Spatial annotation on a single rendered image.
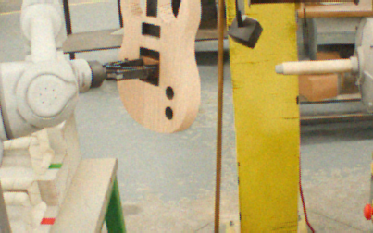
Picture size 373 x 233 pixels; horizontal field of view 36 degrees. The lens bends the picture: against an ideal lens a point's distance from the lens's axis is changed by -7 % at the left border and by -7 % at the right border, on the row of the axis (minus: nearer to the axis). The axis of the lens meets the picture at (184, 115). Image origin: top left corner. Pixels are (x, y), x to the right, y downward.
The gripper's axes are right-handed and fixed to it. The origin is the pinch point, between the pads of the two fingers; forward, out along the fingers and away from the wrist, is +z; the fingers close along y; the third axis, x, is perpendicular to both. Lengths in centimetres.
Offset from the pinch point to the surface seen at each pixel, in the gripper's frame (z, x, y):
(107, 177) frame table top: -12.5, -31.3, -1.6
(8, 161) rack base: -38.7, -26.1, -15.4
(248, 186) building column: 78, -67, -35
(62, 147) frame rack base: -24.2, -21.9, -7.5
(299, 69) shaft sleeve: 16.4, 5.7, 41.7
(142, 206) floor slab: 78, -109, -116
